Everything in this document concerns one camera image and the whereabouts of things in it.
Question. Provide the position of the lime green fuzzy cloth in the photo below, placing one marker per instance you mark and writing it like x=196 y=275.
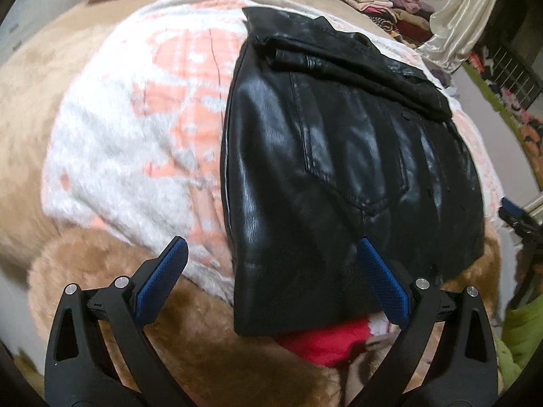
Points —
x=524 y=330

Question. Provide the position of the white and orange bear blanket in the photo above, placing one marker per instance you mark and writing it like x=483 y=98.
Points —
x=127 y=157

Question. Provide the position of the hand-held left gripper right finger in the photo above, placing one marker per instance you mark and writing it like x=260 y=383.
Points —
x=382 y=280

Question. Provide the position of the black leather jacket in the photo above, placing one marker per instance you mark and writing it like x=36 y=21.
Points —
x=318 y=178

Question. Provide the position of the purple cloth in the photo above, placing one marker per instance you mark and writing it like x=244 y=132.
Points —
x=441 y=78

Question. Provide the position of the black metal rail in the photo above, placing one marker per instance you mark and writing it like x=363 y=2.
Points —
x=509 y=63

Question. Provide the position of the red cloth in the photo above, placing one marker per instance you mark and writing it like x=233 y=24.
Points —
x=326 y=343

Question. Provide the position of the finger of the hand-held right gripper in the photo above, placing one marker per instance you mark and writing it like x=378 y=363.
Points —
x=511 y=208

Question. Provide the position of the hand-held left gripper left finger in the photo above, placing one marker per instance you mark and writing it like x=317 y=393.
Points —
x=159 y=275

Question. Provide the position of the pile of folded clothes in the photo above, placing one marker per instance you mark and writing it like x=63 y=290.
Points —
x=382 y=0

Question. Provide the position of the tan fluffy blanket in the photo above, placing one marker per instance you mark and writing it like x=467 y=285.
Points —
x=42 y=114

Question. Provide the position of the green mat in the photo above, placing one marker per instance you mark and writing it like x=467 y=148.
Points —
x=488 y=89

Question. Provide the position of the white wardrobe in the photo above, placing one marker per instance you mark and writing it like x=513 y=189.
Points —
x=17 y=38

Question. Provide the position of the cream satin curtain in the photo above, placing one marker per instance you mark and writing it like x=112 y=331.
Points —
x=462 y=21

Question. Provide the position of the scattered colourful clothes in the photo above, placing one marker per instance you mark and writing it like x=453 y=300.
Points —
x=530 y=127

